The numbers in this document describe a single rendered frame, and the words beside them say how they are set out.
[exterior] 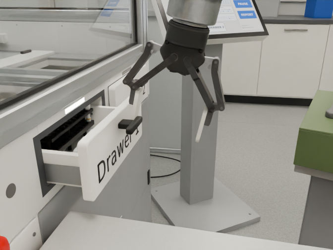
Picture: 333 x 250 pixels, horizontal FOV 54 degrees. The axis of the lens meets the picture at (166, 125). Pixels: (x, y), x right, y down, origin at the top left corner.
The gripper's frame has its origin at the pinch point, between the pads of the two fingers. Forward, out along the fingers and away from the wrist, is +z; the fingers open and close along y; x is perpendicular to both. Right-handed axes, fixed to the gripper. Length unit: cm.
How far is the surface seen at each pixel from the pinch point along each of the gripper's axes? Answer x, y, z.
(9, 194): 25.2, 17.0, 6.2
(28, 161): 19.7, 17.5, 3.8
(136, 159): -33.4, 11.9, 30.6
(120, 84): -18.1, 16.4, 0.8
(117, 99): -15.0, 15.8, 3.9
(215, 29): -89, 0, -10
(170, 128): -161, 18, 75
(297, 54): -294, -76, 18
